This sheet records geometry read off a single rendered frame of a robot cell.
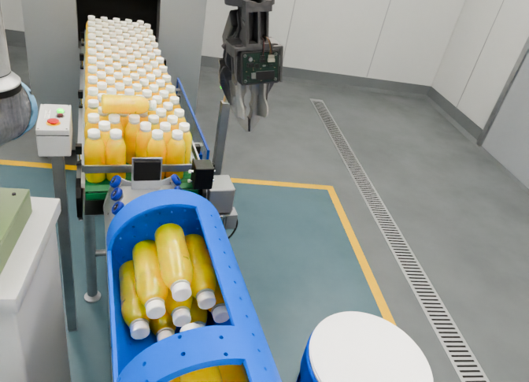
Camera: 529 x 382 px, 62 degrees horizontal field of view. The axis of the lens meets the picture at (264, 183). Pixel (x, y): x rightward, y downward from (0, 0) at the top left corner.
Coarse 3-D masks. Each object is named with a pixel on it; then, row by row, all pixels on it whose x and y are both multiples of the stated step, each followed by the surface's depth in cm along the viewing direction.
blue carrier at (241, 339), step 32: (160, 192) 102; (192, 192) 106; (128, 224) 105; (160, 224) 108; (192, 224) 111; (128, 256) 110; (224, 256) 92; (224, 288) 82; (256, 320) 83; (128, 352) 91; (160, 352) 69; (192, 352) 68; (224, 352) 69; (256, 352) 73
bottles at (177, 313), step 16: (128, 272) 102; (128, 288) 98; (128, 304) 94; (176, 304) 95; (192, 304) 101; (224, 304) 98; (128, 320) 93; (144, 320) 93; (160, 320) 98; (176, 320) 93; (192, 320) 99; (224, 320) 98; (144, 336) 93; (160, 336) 96
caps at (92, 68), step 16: (96, 32) 237; (112, 32) 241; (128, 32) 249; (144, 32) 252; (96, 48) 219; (112, 48) 221; (128, 48) 225; (144, 48) 229; (96, 64) 200; (128, 64) 206; (96, 80) 186; (112, 80) 187; (128, 80) 190; (144, 80) 193; (160, 80) 196; (160, 96) 181; (176, 96) 184
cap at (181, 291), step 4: (176, 284) 89; (180, 284) 89; (184, 284) 89; (188, 284) 90; (172, 288) 89; (176, 288) 88; (180, 288) 88; (184, 288) 88; (188, 288) 89; (172, 292) 88; (176, 292) 88; (180, 292) 88; (184, 292) 89; (188, 292) 89; (172, 296) 88; (176, 296) 89; (180, 296) 89; (184, 296) 89; (188, 296) 90; (176, 300) 89; (180, 300) 90; (184, 300) 90
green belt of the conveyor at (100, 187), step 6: (126, 162) 171; (126, 174) 164; (186, 174) 171; (108, 180) 159; (186, 180) 168; (90, 186) 154; (96, 186) 155; (102, 186) 156; (108, 186) 156; (180, 186) 165; (186, 186) 166; (192, 186) 166; (102, 192) 155; (90, 198) 155; (96, 198) 155; (102, 198) 156
